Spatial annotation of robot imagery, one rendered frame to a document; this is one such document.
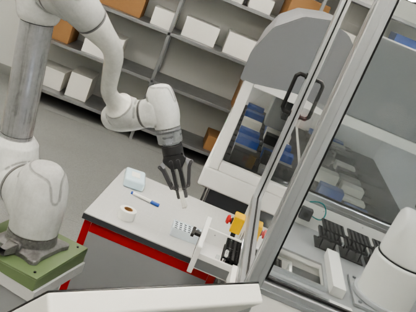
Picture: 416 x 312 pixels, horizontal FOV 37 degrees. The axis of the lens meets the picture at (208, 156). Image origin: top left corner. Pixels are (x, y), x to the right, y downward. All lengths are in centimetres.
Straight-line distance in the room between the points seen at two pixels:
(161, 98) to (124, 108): 14
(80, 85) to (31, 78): 410
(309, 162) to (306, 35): 137
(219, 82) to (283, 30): 348
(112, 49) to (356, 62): 74
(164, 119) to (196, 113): 428
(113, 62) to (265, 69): 112
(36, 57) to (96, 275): 99
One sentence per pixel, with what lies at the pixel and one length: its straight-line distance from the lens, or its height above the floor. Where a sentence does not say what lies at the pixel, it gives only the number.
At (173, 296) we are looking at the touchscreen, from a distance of 124.
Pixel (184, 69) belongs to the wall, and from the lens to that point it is 629.
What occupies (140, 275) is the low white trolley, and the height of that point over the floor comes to 60.
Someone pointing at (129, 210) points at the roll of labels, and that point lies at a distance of 250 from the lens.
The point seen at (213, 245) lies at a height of 84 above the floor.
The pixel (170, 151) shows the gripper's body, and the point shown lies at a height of 116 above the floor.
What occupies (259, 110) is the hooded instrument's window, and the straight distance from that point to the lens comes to 294.
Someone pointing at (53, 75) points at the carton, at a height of 28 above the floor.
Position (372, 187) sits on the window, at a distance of 162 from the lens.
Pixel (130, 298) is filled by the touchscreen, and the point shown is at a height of 119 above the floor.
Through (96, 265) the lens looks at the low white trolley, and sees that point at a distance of 252.
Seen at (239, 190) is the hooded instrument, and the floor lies 85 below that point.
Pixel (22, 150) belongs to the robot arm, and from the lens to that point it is 200.
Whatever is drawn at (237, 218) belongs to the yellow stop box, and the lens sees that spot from 253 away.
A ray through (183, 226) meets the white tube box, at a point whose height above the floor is 80.
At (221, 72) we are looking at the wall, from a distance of 628.
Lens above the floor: 180
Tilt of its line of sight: 16 degrees down
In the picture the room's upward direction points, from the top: 23 degrees clockwise
